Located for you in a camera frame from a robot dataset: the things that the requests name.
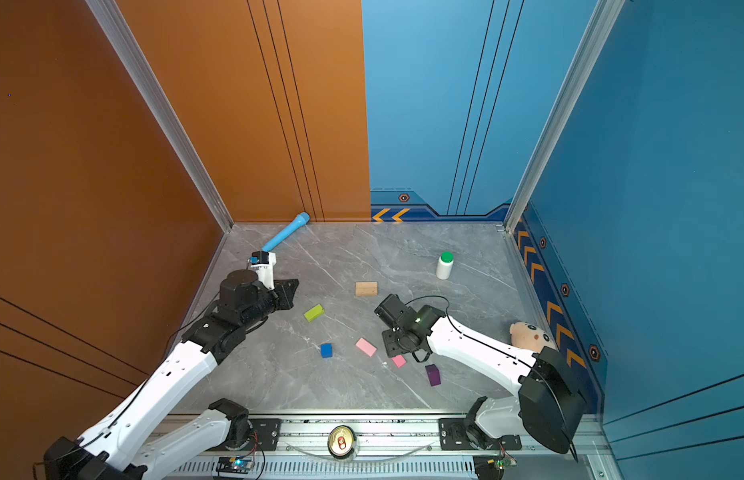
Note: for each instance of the left green circuit board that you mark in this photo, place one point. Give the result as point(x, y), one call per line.
point(234, 465)

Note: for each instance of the lime green block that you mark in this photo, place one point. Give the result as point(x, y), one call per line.
point(314, 313)

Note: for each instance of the blue toy microphone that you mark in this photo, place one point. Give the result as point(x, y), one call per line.
point(298, 222)

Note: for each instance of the pink plush doll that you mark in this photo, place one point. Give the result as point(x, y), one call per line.
point(530, 337)

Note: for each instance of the right circuit board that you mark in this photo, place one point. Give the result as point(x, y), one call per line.
point(503, 462)

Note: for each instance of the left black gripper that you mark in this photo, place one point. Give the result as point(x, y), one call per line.
point(282, 291)

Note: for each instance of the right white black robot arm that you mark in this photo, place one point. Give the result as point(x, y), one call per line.
point(545, 396)

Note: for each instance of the aluminium front rail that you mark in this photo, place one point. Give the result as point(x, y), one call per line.
point(396, 446)

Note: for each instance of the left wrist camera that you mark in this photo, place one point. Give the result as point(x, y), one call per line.
point(263, 263)

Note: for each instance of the white bottle green cap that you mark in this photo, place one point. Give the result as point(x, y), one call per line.
point(445, 265)

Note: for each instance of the purple block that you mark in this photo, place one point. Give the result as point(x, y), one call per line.
point(433, 375)

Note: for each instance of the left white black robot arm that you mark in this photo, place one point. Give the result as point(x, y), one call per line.
point(117, 447)

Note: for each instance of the round emergency button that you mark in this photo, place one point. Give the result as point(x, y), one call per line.
point(342, 443)

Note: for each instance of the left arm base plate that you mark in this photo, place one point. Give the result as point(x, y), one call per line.
point(267, 432)

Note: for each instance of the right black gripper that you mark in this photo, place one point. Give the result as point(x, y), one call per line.
point(389, 346)

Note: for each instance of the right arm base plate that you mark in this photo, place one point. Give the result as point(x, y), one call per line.
point(453, 437)

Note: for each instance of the dark blue cube block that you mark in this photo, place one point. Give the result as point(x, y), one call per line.
point(326, 351)

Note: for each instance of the light pink block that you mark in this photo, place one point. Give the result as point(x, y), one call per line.
point(366, 347)

